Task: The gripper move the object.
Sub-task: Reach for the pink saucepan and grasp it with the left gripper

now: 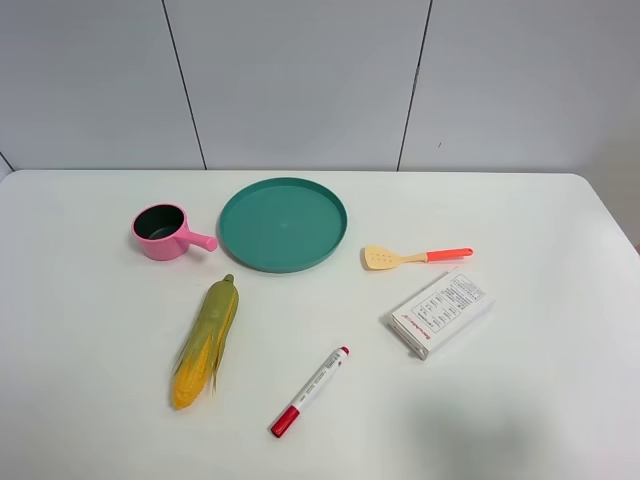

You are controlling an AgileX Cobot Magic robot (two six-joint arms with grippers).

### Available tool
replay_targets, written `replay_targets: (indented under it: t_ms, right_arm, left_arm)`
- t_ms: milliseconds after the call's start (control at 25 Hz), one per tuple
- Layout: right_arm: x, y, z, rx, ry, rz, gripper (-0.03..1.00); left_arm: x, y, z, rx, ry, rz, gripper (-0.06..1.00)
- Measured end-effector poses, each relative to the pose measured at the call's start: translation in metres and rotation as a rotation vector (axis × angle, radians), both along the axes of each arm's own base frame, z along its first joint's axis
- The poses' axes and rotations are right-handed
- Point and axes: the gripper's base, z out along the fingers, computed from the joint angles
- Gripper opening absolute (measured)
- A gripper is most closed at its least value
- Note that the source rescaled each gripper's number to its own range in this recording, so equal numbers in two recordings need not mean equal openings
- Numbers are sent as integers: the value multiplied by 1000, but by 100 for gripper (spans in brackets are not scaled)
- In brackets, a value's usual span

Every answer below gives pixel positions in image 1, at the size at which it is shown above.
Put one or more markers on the pink toy saucepan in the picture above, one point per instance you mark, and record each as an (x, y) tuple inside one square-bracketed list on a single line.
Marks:
[(163, 233)]

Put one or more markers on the teal round plate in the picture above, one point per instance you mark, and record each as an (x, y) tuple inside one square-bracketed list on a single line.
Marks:
[(282, 225)]

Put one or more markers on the red whiteboard marker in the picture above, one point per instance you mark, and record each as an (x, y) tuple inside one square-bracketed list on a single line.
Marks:
[(309, 391)]

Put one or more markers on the white cardboard box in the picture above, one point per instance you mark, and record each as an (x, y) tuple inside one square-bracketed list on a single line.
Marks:
[(437, 313)]

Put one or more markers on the toy corn cob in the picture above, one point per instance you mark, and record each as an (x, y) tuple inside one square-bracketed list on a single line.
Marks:
[(200, 358)]

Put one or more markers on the toy spatula orange handle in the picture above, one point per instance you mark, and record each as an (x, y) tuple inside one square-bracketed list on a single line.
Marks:
[(377, 258)]

